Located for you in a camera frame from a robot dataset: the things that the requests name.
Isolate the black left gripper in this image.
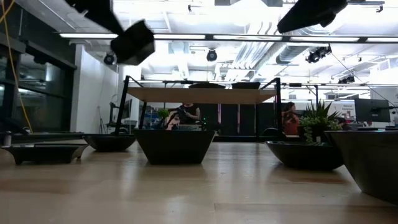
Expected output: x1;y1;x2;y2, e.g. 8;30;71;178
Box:
65;0;125;35

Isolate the black monitor on stand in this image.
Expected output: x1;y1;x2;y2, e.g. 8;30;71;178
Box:
108;98;134;127

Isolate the yellow extension cable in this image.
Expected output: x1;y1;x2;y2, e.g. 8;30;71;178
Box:
0;0;34;134

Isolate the small green potted plant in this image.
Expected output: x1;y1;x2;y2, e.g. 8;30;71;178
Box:
298;99;343;144

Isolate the person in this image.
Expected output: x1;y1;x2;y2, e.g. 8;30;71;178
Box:
281;101;301;136
337;117;351;131
167;103;201;131

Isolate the black computer monitor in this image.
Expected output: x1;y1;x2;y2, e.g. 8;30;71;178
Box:
354;98;392;123

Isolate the long ceiling light bar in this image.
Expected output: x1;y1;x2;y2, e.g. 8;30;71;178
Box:
58;32;398;44

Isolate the black ceiling spotlight cluster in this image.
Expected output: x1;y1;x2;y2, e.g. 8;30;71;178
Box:
305;45;333;64
338;75;356;85

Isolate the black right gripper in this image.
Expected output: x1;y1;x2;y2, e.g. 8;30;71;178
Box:
277;0;348;34

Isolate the wooden shelf black frame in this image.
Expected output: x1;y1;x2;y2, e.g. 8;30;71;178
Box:
112;75;284;147

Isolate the small black square plate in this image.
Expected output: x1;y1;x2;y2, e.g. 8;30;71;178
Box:
1;144;90;166

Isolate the green background plant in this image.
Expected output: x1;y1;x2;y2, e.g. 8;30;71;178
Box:
156;108;171;129

